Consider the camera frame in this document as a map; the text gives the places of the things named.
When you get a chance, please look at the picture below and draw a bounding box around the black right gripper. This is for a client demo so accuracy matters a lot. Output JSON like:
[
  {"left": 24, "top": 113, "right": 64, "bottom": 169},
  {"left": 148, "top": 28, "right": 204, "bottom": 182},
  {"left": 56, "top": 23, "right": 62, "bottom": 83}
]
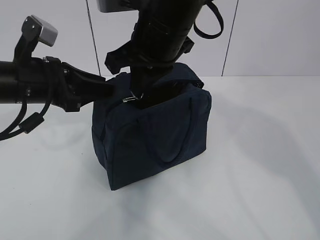
[{"left": 104, "top": 0, "right": 205, "bottom": 110}]

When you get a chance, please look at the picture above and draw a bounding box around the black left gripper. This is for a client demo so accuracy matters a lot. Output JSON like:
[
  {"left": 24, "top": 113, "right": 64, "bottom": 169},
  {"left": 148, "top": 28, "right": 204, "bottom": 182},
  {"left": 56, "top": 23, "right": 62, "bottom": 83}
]
[{"left": 16, "top": 57, "right": 115, "bottom": 113}]

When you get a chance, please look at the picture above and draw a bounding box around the navy blue fabric bag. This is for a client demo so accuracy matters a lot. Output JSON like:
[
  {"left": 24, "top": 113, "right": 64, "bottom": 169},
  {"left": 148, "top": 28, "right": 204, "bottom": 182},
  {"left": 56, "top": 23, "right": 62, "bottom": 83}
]
[{"left": 91, "top": 63, "right": 212, "bottom": 191}]

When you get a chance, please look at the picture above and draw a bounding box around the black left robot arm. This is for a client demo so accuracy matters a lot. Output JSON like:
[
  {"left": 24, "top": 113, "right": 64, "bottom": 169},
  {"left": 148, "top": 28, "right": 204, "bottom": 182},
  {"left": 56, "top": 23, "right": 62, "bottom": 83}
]
[{"left": 0, "top": 56, "right": 115, "bottom": 113}]

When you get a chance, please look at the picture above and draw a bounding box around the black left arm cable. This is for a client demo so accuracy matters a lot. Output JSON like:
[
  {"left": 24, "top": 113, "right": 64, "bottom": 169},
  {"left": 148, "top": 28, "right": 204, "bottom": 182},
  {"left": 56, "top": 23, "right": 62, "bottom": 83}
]
[{"left": 0, "top": 74, "right": 66, "bottom": 142}]

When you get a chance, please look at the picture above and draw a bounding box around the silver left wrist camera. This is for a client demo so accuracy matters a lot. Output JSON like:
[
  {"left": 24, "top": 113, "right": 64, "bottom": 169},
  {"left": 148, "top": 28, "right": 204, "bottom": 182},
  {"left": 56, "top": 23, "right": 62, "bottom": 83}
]
[{"left": 20, "top": 14, "right": 58, "bottom": 47}]

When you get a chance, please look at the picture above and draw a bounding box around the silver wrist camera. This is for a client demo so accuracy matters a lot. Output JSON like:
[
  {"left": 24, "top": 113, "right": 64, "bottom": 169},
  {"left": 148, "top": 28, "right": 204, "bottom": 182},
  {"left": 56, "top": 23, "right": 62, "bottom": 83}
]
[
  {"left": 96, "top": 0, "right": 141, "bottom": 13},
  {"left": 20, "top": 14, "right": 58, "bottom": 47}
]

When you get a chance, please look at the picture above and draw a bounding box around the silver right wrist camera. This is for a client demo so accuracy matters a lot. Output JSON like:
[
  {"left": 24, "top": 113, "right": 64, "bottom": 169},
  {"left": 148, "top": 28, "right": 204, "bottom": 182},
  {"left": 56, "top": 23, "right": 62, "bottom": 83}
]
[{"left": 96, "top": 0, "right": 141, "bottom": 13}]

